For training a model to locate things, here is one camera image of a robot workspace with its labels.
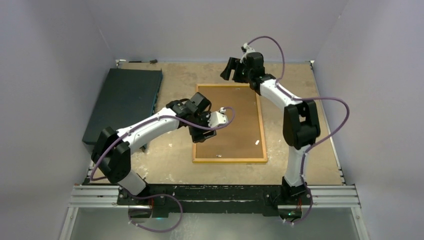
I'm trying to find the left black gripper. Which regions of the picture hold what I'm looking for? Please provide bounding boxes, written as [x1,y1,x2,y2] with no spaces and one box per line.
[189,112,217,144]

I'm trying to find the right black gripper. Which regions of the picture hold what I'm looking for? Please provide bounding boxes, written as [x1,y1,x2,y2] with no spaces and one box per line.
[220,57,253,84]

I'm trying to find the yellow picture frame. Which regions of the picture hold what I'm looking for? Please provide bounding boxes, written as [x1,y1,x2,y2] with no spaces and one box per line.
[192,82,269,165]

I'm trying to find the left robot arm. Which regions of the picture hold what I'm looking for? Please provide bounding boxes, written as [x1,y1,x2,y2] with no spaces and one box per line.
[89,92,229,205]

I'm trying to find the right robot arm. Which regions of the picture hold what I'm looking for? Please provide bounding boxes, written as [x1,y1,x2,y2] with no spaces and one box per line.
[220,51,321,204]

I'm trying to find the dark blue flat box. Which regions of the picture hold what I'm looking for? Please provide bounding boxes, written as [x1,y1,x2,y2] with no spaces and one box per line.
[82,68,164,153]

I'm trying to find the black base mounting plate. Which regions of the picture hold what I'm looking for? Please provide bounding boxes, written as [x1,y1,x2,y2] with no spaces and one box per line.
[117,183,312,218]

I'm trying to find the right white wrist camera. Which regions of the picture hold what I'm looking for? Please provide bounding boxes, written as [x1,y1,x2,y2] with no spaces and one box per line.
[239,42,256,64]

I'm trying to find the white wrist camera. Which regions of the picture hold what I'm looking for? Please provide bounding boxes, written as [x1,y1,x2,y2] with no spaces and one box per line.
[239,42,256,64]
[207,107,229,129]

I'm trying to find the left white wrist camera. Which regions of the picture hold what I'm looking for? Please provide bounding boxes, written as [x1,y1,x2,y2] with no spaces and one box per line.
[207,107,229,129]

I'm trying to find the aluminium rail frame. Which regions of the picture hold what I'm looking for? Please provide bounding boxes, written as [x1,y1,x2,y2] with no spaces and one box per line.
[59,184,370,240]

